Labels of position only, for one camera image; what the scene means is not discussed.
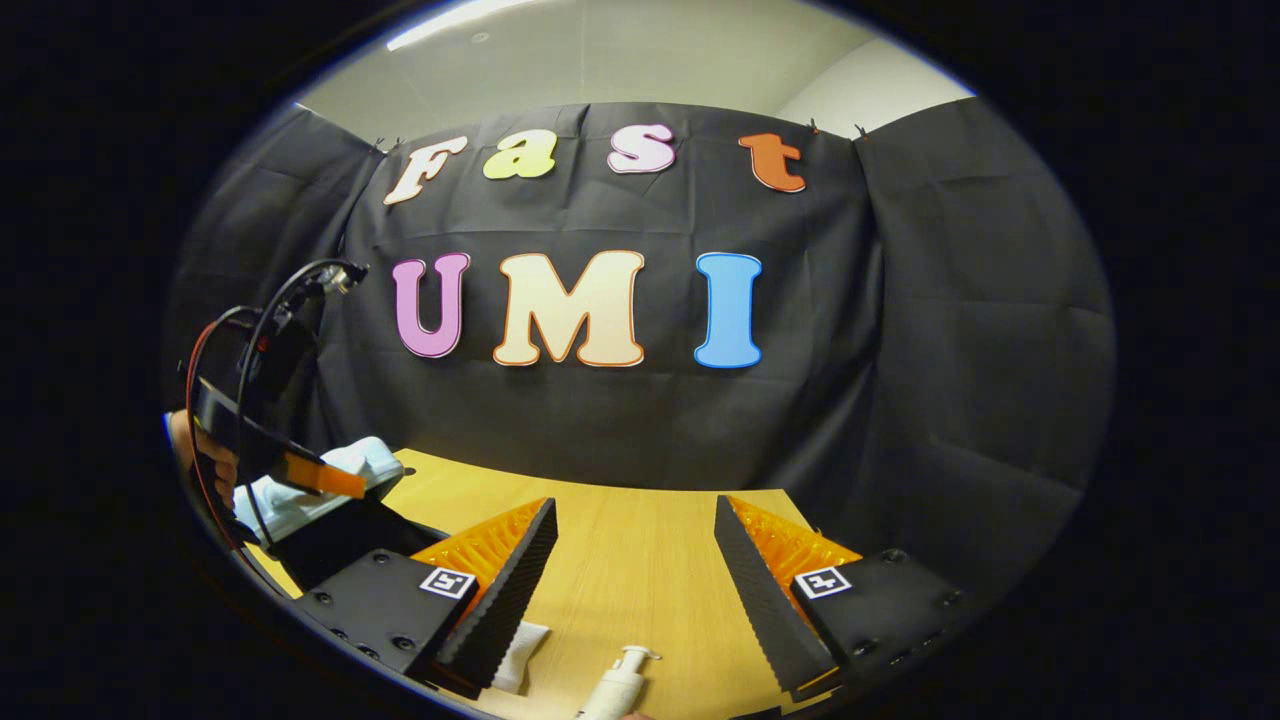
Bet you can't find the white pump bottle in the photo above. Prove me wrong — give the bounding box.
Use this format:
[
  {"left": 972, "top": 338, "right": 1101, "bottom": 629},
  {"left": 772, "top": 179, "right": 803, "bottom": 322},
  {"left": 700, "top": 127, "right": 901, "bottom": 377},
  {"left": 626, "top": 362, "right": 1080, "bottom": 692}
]
[{"left": 575, "top": 645, "right": 663, "bottom": 720}]

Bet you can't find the light blue suitcase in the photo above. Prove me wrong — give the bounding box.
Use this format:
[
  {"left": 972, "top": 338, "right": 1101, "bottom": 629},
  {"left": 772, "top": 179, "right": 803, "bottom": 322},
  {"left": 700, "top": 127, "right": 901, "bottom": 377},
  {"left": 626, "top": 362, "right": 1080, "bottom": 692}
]
[{"left": 235, "top": 437, "right": 448, "bottom": 593}]

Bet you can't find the black backdrop cloth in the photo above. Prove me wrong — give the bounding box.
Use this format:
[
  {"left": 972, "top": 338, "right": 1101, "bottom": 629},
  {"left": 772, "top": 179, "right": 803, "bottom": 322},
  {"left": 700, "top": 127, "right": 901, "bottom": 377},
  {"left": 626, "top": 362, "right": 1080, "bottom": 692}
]
[{"left": 165, "top": 97, "right": 1116, "bottom": 591}]

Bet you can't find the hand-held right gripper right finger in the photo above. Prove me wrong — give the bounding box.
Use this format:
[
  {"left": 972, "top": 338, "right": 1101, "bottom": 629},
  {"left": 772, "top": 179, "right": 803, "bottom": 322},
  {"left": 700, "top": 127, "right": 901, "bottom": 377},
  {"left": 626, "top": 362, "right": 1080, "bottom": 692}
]
[{"left": 714, "top": 495, "right": 991, "bottom": 703}]

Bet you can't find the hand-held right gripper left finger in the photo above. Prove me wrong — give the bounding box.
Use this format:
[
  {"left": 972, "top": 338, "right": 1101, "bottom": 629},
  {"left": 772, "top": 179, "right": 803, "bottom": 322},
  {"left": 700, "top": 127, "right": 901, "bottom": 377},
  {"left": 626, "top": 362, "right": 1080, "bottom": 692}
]
[{"left": 297, "top": 497, "right": 559, "bottom": 701}]

